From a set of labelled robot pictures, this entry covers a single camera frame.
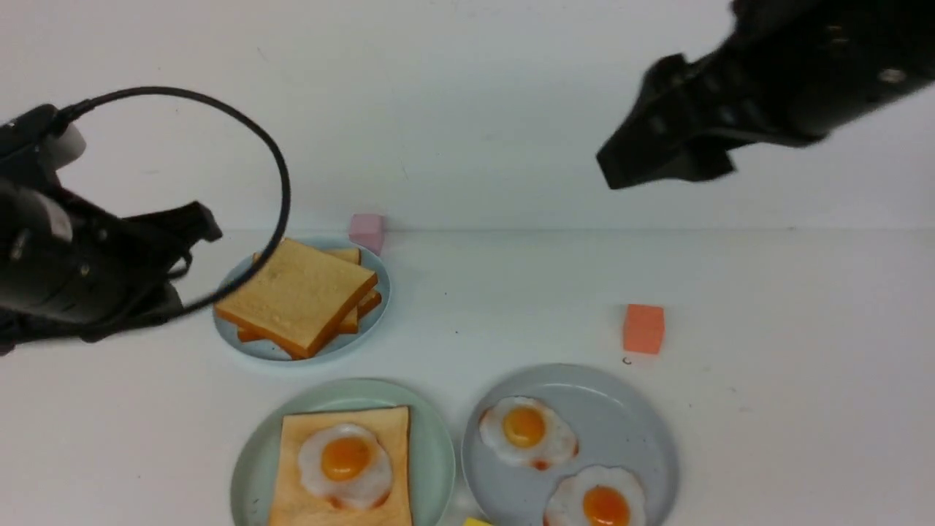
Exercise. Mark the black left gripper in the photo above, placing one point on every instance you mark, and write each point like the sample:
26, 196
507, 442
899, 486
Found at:
71, 270

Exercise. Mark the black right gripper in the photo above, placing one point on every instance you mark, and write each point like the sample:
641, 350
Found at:
789, 74

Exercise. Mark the fried egg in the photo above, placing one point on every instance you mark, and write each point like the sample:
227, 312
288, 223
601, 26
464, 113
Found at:
524, 432
345, 466
597, 495

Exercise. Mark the light blue plate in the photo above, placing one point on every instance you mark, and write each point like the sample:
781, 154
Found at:
269, 352

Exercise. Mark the orange cube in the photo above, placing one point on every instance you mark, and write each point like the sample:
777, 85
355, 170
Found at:
643, 330

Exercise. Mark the pink cube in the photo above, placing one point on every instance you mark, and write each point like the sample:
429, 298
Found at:
368, 231

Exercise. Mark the grey plate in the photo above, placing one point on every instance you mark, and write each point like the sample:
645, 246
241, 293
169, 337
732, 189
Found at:
615, 424

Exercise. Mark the mint green plate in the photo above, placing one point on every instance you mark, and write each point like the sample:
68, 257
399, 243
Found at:
432, 465

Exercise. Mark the yellow block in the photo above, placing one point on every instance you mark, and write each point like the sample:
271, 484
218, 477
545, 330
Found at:
473, 521

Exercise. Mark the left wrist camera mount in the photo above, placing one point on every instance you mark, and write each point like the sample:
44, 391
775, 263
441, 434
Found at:
38, 143

